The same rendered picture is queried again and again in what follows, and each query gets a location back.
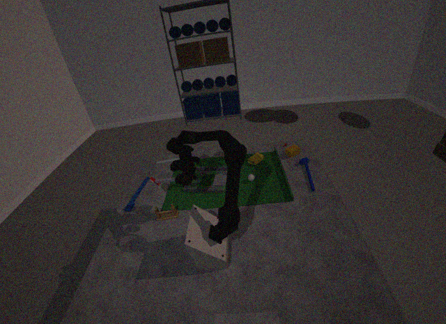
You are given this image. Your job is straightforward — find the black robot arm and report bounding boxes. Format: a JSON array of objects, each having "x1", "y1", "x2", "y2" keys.
[{"x1": 167, "y1": 130, "x2": 247, "y2": 244}]

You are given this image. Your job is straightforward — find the green putting mat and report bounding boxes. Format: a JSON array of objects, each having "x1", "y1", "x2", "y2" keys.
[{"x1": 162, "y1": 151, "x2": 291, "y2": 211}]

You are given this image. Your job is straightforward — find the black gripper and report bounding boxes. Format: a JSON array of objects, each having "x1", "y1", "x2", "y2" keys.
[{"x1": 175, "y1": 156, "x2": 199, "y2": 185}]

